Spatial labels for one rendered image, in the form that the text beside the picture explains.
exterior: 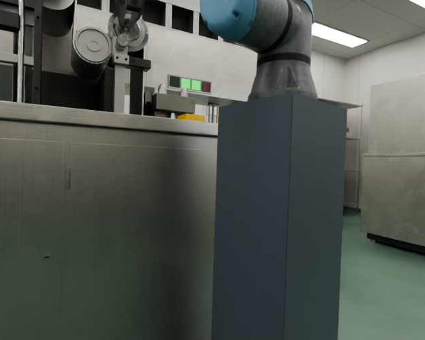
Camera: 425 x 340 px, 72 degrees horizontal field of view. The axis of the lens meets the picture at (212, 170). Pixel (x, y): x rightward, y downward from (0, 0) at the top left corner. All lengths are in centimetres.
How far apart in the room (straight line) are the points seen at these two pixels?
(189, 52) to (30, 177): 109
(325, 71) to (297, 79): 528
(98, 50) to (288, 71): 74
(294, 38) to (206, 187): 52
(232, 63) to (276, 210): 132
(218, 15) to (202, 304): 84
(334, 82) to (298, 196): 552
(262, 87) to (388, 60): 526
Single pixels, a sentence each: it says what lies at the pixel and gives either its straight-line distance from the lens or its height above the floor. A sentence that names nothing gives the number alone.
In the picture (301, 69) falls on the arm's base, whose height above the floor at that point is 97.
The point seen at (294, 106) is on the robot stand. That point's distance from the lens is 54.
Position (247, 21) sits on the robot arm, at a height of 102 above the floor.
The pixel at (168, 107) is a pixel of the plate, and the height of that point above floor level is 98.
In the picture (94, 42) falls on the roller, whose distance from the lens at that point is 119.
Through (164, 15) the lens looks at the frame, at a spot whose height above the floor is 152.
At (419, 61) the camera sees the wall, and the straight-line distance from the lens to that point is 556.
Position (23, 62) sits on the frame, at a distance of 103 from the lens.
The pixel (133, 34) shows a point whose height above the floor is 123.
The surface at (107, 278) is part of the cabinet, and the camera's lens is 92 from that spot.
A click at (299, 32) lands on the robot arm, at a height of 104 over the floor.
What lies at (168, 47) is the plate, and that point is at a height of 135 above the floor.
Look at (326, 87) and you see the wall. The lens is 585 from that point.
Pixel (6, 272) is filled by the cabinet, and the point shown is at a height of 49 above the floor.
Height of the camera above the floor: 77
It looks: 1 degrees down
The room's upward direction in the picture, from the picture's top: 2 degrees clockwise
